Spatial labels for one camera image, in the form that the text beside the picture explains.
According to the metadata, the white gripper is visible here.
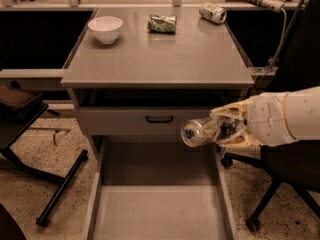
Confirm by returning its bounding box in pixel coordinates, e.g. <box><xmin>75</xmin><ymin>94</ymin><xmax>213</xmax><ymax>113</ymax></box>
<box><xmin>209</xmin><ymin>92</ymin><xmax>296</xmax><ymax>148</ymax></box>

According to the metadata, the crushed silver blue redbull can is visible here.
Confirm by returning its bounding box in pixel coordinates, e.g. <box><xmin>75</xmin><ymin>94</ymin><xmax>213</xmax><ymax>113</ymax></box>
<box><xmin>181</xmin><ymin>117</ymin><xmax>221</xmax><ymax>147</ymax></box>

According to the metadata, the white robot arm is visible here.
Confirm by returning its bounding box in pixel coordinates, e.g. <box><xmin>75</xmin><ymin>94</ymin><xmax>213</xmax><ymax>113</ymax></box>
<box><xmin>209</xmin><ymin>87</ymin><xmax>320</xmax><ymax>148</ymax></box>

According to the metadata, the grey drawer cabinet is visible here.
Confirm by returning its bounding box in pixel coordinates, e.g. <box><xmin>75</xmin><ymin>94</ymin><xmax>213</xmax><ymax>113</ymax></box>
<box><xmin>62</xmin><ymin>6</ymin><xmax>253</xmax><ymax>155</ymax></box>

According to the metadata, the open grey lower drawer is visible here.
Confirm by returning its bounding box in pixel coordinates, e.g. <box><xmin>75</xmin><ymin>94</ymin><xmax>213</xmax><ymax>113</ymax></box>
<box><xmin>81</xmin><ymin>137</ymin><xmax>239</xmax><ymax>240</ymax></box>

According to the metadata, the white red green can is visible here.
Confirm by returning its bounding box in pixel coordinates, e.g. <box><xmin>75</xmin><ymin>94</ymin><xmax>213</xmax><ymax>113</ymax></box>
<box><xmin>199</xmin><ymin>2</ymin><xmax>227</xmax><ymax>24</ymax></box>

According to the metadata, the crushed green can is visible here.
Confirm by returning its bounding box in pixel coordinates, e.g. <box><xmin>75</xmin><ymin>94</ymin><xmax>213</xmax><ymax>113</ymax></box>
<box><xmin>147</xmin><ymin>14</ymin><xmax>177</xmax><ymax>33</ymax></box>

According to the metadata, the black office chair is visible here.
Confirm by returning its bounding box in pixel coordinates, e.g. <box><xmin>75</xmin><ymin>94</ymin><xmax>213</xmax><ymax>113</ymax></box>
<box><xmin>221</xmin><ymin>0</ymin><xmax>320</xmax><ymax>232</ymax></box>

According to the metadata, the white ceramic bowl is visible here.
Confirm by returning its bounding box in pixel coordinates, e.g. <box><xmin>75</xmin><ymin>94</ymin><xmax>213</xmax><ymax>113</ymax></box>
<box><xmin>88</xmin><ymin>16</ymin><xmax>123</xmax><ymax>44</ymax></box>

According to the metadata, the black table stand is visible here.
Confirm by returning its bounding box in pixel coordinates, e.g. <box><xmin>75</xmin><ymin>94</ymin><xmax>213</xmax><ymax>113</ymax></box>
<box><xmin>0</xmin><ymin>103</ymin><xmax>89</xmax><ymax>228</ymax></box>

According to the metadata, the brown box on stand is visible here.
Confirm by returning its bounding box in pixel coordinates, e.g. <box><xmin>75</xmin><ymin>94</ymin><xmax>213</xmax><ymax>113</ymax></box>
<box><xmin>0</xmin><ymin>85</ymin><xmax>43</xmax><ymax>121</ymax></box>

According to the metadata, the white cable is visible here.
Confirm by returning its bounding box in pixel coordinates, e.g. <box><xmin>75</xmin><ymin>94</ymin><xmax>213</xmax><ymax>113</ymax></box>
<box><xmin>256</xmin><ymin>7</ymin><xmax>288</xmax><ymax>85</ymax></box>

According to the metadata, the closed drawer with black handle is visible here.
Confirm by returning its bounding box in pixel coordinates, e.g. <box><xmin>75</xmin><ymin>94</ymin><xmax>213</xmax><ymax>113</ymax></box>
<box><xmin>76</xmin><ymin>107</ymin><xmax>210</xmax><ymax>136</ymax></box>

